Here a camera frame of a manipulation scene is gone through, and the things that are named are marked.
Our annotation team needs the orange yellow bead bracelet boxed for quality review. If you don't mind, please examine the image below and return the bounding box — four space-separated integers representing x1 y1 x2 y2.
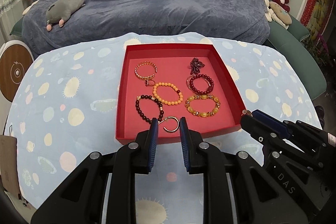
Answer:
152 82 184 106

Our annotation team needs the dark red bead bracelet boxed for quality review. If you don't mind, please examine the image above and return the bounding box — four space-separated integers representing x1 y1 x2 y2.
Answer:
187 73 215 94

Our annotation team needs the blue grey velvet blanket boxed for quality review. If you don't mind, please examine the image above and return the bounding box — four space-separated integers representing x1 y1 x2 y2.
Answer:
22 0 266 56

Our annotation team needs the round wooden white device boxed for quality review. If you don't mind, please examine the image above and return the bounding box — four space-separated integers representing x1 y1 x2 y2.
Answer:
0 40 34 102

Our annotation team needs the beige mushroom plush toy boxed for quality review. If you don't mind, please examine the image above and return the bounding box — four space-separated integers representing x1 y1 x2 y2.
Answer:
264 0 292 30

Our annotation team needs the white sheer curtain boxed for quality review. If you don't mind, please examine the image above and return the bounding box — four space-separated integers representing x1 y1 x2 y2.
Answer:
1 0 27 45

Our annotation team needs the green sofa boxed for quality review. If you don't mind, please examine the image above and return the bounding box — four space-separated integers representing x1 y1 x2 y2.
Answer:
252 16 327 100

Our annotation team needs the dark brown bead bracelet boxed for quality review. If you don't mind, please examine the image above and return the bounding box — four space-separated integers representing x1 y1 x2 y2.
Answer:
134 94 165 126

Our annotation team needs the dark garnet bead strand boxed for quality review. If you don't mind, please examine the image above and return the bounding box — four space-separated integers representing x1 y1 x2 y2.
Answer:
190 57 205 75

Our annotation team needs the red shallow cardboard box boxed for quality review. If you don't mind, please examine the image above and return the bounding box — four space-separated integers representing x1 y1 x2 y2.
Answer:
115 43 246 144

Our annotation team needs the grey mouse plush toy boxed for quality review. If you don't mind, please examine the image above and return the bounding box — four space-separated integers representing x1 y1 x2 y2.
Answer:
46 0 85 32

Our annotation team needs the gold chain bracelet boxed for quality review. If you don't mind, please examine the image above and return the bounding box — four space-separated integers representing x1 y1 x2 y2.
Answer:
134 61 159 81

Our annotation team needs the gold hoop earring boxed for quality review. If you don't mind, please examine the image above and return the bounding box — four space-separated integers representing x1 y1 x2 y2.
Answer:
158 116 179 134

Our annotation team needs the yellow green stone bracelet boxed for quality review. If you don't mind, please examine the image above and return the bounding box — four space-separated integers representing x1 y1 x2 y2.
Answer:
184 94 222 118

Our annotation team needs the brown cardboard piece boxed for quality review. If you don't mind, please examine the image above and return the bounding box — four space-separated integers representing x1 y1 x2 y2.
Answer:
1 135 21 199

